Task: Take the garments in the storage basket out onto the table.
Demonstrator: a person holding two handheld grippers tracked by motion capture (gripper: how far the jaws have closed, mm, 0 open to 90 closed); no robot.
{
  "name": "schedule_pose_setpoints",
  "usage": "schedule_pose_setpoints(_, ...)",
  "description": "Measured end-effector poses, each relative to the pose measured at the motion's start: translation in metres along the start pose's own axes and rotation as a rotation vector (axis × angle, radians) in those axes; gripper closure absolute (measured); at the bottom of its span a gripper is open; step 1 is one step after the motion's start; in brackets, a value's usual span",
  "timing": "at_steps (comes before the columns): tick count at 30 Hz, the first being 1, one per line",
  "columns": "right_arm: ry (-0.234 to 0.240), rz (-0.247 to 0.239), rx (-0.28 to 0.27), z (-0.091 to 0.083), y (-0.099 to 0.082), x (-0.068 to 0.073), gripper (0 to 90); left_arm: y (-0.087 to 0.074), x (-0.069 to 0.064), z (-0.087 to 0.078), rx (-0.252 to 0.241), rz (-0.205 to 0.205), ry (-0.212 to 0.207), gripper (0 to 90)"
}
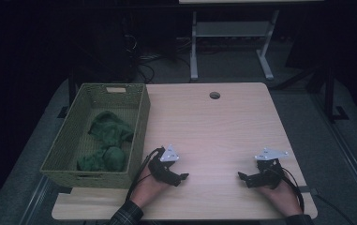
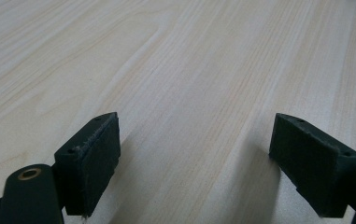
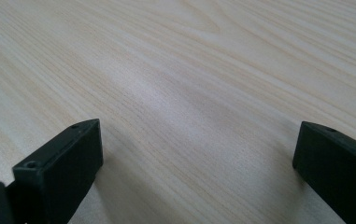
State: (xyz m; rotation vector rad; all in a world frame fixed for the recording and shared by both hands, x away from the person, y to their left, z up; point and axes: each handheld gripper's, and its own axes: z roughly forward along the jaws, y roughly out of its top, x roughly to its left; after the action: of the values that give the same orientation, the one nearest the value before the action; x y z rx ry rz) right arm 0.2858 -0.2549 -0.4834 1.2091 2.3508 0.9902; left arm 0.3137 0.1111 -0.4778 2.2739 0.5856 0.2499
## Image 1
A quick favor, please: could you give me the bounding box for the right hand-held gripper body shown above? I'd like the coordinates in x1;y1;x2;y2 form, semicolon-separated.
250;147;290;190

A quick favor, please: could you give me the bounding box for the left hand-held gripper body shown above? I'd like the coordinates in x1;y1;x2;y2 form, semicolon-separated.
147;143;182;186

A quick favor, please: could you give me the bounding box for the green fuzzy cloth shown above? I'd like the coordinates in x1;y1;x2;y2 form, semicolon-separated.
77;110;135;173

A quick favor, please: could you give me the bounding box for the green woven basket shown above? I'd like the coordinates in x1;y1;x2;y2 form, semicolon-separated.
39;82;152;190

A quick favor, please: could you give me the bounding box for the person's left hand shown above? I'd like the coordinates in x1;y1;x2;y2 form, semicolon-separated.
130;165;171;209

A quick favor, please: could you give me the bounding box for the person's right hand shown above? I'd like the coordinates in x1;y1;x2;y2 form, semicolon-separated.
255;182;304;217

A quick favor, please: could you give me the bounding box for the black metal stand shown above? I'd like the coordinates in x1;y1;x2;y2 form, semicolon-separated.
306;60;350;124

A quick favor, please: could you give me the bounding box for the white metal stand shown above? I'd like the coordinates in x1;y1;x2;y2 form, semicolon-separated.
189;8;280;82

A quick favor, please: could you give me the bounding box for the right hand-held gripper black cable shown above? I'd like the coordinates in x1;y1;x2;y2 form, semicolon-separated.
273;167;305;214

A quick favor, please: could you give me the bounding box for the grey table strap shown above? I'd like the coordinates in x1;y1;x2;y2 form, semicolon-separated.
297;185;320;195

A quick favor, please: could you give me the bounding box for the black floor cable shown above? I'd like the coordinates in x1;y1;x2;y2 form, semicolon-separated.
314;192;356;225

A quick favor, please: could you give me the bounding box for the metal floor rail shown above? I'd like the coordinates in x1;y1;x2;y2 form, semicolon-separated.
19;174;52;225
310;93;357;218

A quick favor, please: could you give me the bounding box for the bundle of floor cables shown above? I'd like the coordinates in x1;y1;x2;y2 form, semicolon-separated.
121;32;193;84

